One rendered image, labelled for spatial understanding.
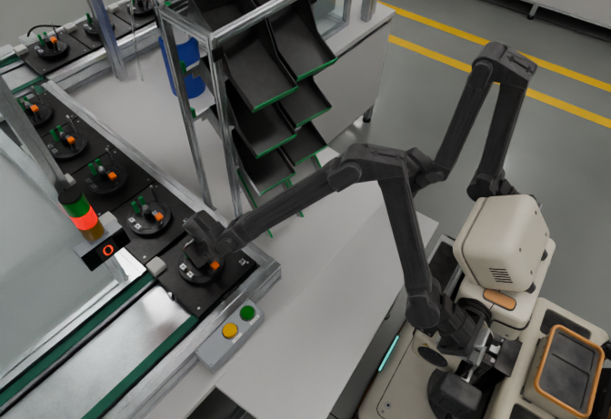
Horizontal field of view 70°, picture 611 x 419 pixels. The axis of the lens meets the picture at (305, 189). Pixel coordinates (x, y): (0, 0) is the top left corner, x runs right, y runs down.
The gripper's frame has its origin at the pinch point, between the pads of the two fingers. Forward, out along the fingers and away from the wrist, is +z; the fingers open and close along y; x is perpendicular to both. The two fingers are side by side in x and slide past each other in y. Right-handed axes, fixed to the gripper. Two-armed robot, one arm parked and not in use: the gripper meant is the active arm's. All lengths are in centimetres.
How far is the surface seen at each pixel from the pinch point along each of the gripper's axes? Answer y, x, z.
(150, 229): 2.6, -10.7, 20.1
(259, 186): -22.1, -4.0, -13.0
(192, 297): 8.9, 11.4, 4.2
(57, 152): 4, -51, 52
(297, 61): -40, -26, -38
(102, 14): -45, -90, 59
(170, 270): 7.4, 2.3, 11.8
